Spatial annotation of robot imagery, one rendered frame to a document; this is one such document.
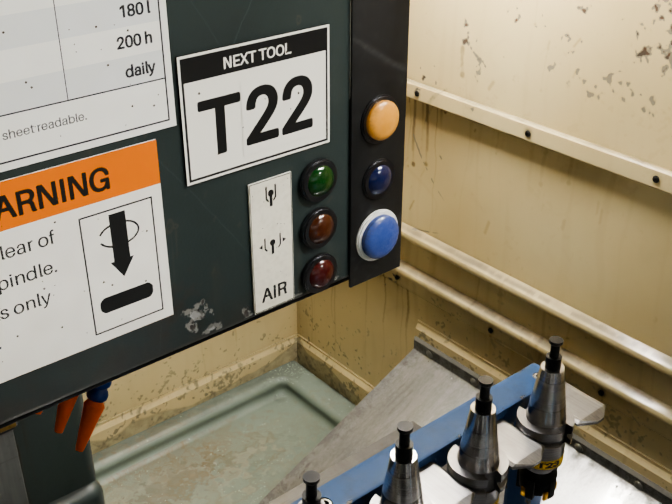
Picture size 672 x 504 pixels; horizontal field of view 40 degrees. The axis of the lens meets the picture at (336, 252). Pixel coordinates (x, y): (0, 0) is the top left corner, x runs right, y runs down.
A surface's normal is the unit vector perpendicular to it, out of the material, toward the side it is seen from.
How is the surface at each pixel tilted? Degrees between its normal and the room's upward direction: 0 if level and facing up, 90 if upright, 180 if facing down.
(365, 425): 24
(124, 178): 90
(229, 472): 0
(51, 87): 90
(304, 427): 0
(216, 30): 90
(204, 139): 90
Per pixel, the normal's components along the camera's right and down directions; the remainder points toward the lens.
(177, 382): 0.64, 0.37
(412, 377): -0.32, -0.68
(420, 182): -0.75, 0.29
